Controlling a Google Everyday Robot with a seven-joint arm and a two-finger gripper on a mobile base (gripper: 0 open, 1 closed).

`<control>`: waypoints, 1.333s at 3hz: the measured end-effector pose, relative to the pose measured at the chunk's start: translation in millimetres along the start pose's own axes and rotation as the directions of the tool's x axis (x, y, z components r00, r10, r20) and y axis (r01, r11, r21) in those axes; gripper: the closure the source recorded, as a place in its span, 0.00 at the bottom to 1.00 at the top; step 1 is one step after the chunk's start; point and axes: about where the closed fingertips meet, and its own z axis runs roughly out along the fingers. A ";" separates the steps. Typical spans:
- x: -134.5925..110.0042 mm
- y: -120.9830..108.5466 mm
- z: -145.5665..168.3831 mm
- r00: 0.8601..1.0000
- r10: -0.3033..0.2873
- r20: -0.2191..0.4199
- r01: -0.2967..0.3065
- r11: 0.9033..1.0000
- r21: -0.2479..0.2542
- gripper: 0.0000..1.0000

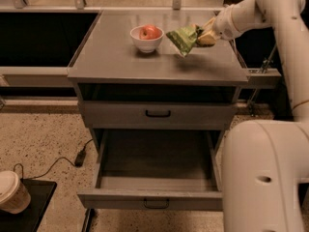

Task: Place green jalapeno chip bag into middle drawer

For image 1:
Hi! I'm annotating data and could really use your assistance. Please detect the paper coffee cup with lid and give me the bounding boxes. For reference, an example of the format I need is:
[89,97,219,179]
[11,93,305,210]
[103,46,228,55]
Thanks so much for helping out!
[0,171,31,214]

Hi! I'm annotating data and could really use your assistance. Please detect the closed grey top drawer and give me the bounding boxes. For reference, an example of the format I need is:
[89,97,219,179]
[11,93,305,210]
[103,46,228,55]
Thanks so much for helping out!
[78,101,236,131]

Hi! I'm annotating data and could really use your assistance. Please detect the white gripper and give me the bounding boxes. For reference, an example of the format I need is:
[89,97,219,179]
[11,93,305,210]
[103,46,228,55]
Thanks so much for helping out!
[193,5,241,47]

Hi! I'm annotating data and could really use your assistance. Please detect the black side table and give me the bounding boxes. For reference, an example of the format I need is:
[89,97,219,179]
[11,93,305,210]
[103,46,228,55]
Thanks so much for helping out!
[0,179,57,232]

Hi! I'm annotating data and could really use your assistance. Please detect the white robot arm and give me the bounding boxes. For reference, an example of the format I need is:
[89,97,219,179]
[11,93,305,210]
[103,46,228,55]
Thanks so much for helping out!
[199,0,309,232]

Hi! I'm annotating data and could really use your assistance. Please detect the black power adapter with cable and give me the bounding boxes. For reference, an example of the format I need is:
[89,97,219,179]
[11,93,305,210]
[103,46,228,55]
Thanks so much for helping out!
[28,139,92,180]

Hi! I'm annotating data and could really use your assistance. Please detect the green jalapeno chip bag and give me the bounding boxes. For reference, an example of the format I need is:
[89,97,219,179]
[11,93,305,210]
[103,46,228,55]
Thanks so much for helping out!
[166,24,204,57]

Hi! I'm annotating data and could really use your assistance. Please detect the open grey middle drawer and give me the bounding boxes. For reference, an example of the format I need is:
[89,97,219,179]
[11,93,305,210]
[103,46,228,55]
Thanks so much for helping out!
[78,130,222,212]

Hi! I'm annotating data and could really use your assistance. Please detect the white ceramic bowl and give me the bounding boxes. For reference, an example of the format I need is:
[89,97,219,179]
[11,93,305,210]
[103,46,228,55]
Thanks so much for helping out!
[130,25,164,53]

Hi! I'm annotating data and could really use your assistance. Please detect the grey drawer cabinet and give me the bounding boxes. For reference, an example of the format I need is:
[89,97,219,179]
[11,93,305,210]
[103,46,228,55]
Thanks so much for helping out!
[67,9,249,213]

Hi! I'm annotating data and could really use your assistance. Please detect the red apple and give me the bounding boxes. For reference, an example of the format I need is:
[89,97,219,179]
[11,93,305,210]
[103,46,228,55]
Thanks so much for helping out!
[139,24,161,40]

